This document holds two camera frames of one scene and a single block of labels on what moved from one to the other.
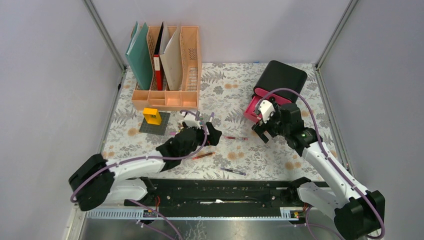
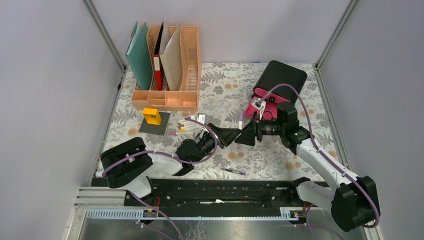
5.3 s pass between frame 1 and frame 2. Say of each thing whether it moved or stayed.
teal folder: stayed
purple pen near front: stayed
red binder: stayed
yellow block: stayed
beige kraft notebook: stayed
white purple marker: moved
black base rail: stayed
